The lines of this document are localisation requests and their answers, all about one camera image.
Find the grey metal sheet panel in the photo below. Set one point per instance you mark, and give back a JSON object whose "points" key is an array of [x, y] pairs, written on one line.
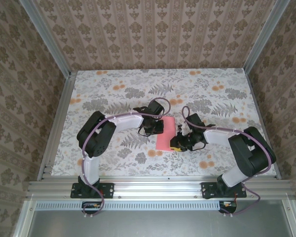
{"points": [[158, 224]]}

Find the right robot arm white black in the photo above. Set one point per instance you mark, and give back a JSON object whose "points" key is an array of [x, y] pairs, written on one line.
{"points": [[217, 137]]}

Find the aluminium frame post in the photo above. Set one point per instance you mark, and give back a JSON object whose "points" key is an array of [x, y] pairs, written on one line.
{"points": [[264, 37], [47, 37]]}

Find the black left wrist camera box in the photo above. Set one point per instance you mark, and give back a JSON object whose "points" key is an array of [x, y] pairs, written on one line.
{"points": [[155, 107]]}

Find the floral patterned table cover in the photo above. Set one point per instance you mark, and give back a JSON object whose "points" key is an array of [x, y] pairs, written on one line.
{"points": [[162, 84]]}

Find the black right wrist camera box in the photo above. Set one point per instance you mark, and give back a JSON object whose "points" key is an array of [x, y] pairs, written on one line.
{"points": [[195, 121]]}

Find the aluminium right side rail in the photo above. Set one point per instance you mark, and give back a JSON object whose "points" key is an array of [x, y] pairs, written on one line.
{"points": [[264, 123]]}

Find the aluminium left frame post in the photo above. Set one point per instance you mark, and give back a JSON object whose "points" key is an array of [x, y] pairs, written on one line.
{"points": [[47, 37]]}

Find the aluminium left side rail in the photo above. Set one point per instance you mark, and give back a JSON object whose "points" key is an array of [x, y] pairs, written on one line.
{"points": [[59, 123]]}

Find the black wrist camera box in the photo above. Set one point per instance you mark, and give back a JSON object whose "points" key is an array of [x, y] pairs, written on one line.
{"points": [[155, 107], [195, 121]]}

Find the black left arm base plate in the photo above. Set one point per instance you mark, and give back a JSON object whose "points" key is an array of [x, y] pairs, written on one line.
{"points": [[108, 190]]}

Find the pink square paper sheet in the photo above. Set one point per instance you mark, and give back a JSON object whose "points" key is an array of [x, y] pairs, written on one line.
{"points": [[166, 138]]}

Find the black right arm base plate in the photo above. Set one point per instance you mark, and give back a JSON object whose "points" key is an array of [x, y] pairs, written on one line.
{"points": [[208, 191]]}

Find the aluminium front frame rail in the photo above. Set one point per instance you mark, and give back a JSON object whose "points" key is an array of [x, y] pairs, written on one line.
{"points": [[158, 188]]}

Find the aluminium right frame post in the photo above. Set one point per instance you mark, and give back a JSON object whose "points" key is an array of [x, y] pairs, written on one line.
{"points": [[264, 37]]}

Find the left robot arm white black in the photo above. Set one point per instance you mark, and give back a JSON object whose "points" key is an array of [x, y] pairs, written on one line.
{"points": [[125, 123]]}

